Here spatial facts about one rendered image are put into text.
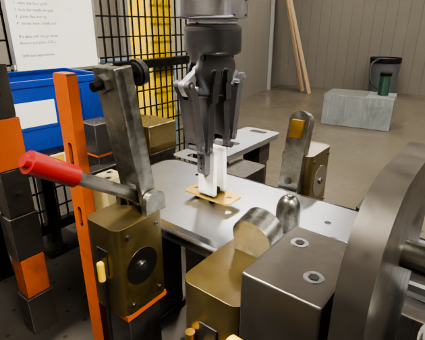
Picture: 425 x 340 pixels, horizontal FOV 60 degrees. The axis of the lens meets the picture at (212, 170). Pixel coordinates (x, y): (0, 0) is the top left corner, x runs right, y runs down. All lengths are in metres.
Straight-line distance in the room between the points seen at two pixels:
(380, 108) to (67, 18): 4.45
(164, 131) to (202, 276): 0.53
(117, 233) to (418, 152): 0.29
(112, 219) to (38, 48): 0.61
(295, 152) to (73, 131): 0.36
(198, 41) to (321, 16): 7.86
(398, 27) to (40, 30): 7.52
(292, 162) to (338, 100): 4.51
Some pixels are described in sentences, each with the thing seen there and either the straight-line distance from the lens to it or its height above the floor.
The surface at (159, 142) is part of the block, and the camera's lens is 0.79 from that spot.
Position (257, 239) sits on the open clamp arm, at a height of 1.09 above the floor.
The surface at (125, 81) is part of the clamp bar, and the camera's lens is 0.38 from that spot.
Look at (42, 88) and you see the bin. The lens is 0.76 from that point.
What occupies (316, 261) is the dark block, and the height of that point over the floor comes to 1.12.
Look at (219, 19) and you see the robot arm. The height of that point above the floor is 1.26.
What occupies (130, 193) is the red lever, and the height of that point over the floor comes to 1.08.
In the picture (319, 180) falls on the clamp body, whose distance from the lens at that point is 0.70.
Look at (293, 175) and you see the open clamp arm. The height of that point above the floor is 1.01.
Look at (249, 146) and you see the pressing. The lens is 0.83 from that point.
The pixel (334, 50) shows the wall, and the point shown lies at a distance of 8.26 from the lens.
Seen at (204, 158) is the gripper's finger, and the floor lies 1.08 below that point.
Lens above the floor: 1.25
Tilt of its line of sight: 22 degrees down
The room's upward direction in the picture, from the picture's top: straight up
